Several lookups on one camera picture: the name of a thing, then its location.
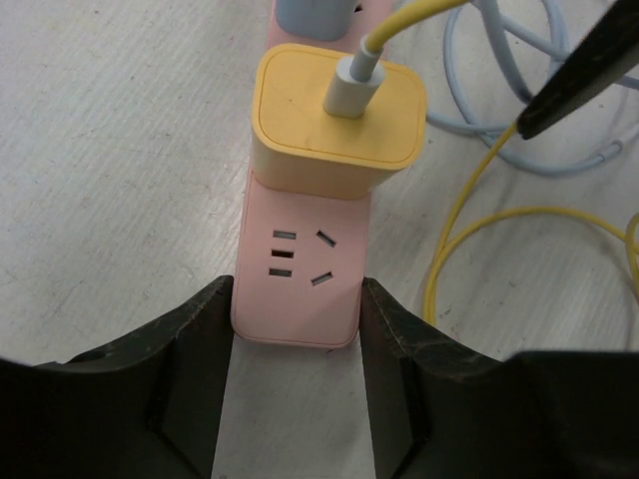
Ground yellow charging cable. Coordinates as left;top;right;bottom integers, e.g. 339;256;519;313
321;0;639;330

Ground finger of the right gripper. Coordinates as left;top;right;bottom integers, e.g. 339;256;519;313
516;0;638;140

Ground blue charger plug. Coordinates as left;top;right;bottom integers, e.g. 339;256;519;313
275;0;358;41

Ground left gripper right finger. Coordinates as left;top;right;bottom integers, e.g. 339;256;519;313
359;278;638;478

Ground yellow charger plug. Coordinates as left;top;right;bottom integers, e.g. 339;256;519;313
251;43;426;200

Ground pink power strip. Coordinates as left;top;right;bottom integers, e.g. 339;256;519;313
232;1;390;348

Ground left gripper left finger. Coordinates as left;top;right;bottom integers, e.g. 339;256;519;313
1;275;234;478

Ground blue charging cable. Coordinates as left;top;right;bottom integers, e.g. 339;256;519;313
423;0;639;177

